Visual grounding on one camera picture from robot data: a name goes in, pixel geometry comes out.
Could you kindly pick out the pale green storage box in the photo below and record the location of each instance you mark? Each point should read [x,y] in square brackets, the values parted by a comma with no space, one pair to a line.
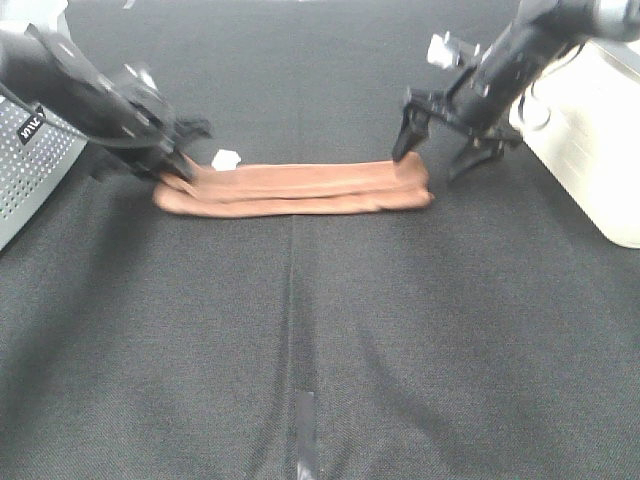
[581,120]

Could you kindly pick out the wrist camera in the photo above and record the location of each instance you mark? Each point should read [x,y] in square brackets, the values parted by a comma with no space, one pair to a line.
[448,52]
[140,73]

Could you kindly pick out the grey perforated basket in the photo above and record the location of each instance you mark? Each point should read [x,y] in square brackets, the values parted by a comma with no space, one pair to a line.
[34,156]

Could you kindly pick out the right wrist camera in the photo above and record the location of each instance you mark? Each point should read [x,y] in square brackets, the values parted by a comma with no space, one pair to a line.
[448,52]

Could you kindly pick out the brown towel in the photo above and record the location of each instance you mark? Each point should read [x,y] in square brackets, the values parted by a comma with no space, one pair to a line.
[261,190]

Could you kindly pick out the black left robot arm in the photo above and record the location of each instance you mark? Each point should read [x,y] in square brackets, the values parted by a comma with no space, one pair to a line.
[125,115]

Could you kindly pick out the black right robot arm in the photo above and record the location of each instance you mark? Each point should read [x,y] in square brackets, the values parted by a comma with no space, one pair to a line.
[542,32]

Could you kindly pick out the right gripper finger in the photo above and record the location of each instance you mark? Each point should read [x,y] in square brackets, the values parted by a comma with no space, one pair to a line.
[475,152]
[414,130]

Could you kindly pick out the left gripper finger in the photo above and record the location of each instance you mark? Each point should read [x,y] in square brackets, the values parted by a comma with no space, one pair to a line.
[176,163]

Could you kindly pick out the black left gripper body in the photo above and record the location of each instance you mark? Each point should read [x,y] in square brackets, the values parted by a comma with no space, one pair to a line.
[155,130]

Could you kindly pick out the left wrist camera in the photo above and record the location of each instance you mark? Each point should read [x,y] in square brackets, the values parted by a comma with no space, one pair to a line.
[140,73]

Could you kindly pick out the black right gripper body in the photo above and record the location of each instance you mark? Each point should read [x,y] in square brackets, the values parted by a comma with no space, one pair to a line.
[474,107]

